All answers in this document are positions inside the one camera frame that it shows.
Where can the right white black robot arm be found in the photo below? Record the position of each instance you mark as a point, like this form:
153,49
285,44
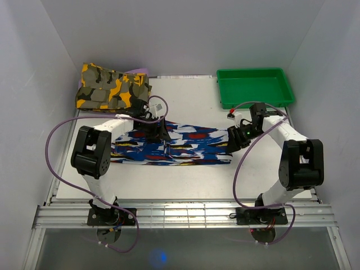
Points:
301,163

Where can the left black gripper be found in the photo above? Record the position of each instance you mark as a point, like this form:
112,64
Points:
156,135

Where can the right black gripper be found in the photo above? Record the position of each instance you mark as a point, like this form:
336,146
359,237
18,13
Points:
235,141

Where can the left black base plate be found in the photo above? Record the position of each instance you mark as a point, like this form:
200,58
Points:
110,216

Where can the green plastic tray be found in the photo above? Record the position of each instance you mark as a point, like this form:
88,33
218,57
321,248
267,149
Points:
269,85

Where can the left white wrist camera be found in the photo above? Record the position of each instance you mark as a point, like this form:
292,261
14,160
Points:
152,111

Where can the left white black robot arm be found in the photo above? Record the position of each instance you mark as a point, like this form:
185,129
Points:
92,153

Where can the camouflage yellow green trousers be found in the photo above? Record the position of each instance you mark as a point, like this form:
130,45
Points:
112,90

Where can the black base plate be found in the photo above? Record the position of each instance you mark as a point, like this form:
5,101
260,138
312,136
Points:
244,216
110,216

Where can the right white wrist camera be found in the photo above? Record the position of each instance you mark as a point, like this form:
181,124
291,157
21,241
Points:
236,117

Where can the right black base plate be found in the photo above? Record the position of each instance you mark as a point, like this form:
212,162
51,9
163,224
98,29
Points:
244,216

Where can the aluminium frame rail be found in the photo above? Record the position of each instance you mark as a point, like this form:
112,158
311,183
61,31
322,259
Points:
167,215

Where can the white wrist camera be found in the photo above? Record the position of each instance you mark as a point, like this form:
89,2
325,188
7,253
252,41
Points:
152,111
236,117

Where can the blue white red patterned trousers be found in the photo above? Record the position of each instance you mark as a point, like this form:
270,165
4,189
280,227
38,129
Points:
188,145

